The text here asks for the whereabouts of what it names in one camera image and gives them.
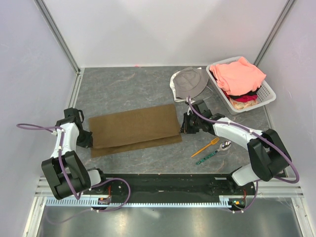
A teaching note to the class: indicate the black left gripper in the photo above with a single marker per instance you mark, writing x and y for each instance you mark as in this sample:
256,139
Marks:
88,141

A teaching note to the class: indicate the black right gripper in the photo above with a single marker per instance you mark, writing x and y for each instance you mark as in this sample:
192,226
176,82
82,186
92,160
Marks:
185,128

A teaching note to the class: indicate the brown cloth napkin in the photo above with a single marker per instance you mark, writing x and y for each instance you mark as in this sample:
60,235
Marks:
135,129

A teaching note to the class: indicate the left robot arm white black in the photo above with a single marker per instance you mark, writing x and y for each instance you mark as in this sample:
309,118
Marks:
64,171

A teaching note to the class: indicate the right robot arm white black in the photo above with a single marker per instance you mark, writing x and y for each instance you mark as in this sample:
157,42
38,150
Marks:
267,153

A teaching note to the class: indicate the orange plastic fork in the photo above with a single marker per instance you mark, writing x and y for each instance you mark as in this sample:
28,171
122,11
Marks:
212,142

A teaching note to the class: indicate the grey bucket hat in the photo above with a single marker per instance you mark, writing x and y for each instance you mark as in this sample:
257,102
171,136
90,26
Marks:
188,82

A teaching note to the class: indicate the salmon pink folded garment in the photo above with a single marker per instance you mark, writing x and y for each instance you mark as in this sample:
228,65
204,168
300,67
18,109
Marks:
238,78

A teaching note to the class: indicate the red and dark clothes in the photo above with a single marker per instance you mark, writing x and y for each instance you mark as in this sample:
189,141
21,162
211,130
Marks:
243,101

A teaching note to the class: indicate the spoon with green handle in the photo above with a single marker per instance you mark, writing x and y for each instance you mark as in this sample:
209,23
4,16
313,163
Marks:
223,147

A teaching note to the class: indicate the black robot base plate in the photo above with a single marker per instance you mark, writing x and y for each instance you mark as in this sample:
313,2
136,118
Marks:
168,184

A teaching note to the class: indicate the grey slotted cable duct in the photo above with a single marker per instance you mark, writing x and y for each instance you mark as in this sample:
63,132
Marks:
106,202

